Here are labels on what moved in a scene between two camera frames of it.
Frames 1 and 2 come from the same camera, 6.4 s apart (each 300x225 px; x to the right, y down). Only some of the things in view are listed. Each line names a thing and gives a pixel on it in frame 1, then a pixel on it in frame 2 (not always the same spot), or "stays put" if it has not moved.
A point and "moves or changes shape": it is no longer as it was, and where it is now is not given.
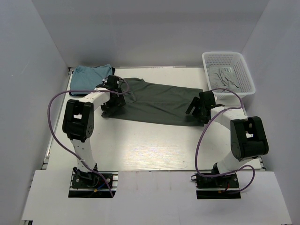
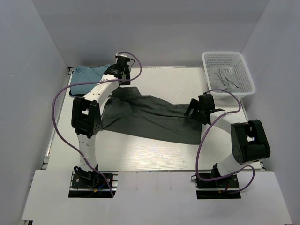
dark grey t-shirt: x=148 y=101 moves or changes shape
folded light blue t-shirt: x=84 y=78 stays put
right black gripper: x=195 y=103 stays put
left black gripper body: x=118 y=101 -> x=127 y=81
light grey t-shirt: x=222 y=78 stays put
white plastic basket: x=228 y=70 stays put
